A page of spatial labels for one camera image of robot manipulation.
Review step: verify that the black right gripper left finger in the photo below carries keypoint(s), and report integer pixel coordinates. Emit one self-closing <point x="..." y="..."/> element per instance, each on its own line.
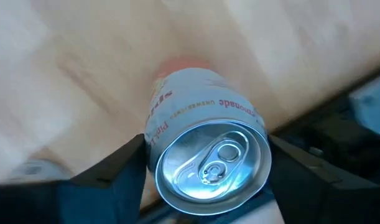
<point x="84" y="199"/>

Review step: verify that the black aluminium table frame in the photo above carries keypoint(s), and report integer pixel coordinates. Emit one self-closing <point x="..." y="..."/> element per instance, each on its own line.
<point x="332" y="137"/>

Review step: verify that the pink Spindrift lemonade can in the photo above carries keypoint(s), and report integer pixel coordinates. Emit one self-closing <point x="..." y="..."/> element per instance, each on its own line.
<point x="208" y="102"/>

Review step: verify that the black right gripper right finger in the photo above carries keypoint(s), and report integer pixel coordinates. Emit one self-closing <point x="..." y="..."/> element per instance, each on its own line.
<point x="326" y="199"/>

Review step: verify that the Celsius Peach Vibe can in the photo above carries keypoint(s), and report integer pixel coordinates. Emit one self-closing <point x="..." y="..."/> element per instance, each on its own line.
<point x="37" y="169"/>

